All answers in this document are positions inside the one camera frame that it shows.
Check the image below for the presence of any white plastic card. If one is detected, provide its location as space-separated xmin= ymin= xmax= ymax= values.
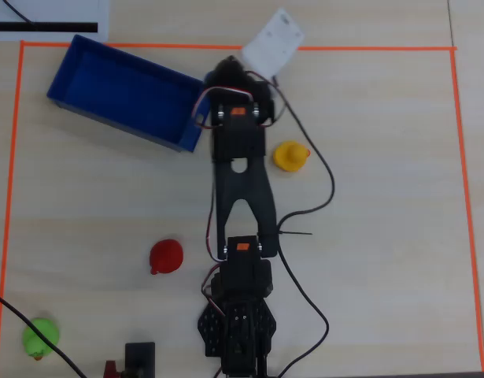
xmin=241 ymin=7 xmax=305 ymax=76

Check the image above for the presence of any black cable by green duck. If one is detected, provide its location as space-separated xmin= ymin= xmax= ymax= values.
xmin=0 ymin=289 xmax=88 ymax=378

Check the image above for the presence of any red and white servo wire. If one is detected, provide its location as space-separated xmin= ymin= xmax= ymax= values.
xmin=191 ymin=85 xmax=254 ymax=129

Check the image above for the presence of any black zip tie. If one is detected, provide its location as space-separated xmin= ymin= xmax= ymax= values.
xmin=279 ymin=224 xmax=314 ymax=237

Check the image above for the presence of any black block with red clip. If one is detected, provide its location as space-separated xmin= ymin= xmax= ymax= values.
xmin=123 ymin=341 xmax=157 ymax=378

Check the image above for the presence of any yellow rubber duck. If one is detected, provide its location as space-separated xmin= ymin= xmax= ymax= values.
xmin=272 ymin=140 xmax=312 ymax=173

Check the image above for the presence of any white paper sheet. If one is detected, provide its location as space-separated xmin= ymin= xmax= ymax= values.
xmin=0 ymin=0 xmax=110 ymax=43

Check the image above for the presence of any long black robot cable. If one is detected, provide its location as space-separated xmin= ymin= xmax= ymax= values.
xmin=273 ymin=76 xmax=336 ymax=378

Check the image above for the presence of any thin black cable on paper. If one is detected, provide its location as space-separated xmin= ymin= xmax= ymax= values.
xmin=2 ymin=0 xmax=36 ymax=25

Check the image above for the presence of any red rubber duck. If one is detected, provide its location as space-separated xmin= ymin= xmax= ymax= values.
xmin=149 ymin=239 xmax=185 ymax=276

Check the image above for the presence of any long orange tape strip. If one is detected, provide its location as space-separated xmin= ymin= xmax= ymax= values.
xmin=20 ymin=40 xmax=458 ymax=53

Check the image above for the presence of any green rubber duck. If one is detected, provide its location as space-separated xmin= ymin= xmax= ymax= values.
xmin=21 ymin=317 xmax=61 ymax=362

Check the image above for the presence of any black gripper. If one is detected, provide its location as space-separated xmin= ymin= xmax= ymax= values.
xmin=204 ymin=56 xmax=277 ymax=128

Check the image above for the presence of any blue plastic box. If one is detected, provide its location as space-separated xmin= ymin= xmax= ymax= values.
xmin=46 ymin=34 xmax=211 ymax=154

